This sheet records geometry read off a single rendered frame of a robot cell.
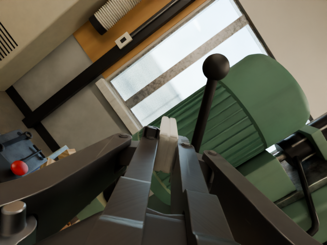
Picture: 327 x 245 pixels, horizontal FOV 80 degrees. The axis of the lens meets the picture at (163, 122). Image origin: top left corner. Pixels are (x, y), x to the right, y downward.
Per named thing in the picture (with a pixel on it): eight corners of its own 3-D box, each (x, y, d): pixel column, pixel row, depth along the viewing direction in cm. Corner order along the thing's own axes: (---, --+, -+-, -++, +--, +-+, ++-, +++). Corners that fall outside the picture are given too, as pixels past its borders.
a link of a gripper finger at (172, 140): (169, 135, 14) (178, 138, 14) (169, 116, 21) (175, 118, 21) (160, 172, 15) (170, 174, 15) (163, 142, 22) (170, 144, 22)
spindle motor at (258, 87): (135, 128, 51) (239, 55, 47) (173, 178, 54) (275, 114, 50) (118, 154, 34) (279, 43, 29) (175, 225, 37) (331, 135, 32)
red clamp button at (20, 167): (18, 159, 38) (21, 157, 38) (28, 171, 39) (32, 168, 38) (5, 166, 35) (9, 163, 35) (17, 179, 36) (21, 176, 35)
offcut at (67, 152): (62, 166, 63) (71, 159, 63) (57, 156, 64) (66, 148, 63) (70, 164, 67) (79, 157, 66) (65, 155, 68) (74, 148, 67)
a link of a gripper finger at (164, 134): (160, 172, 15) (151, 170, 15) (163, 142, 22) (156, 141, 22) (169, 135, 14) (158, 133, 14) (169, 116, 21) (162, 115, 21)
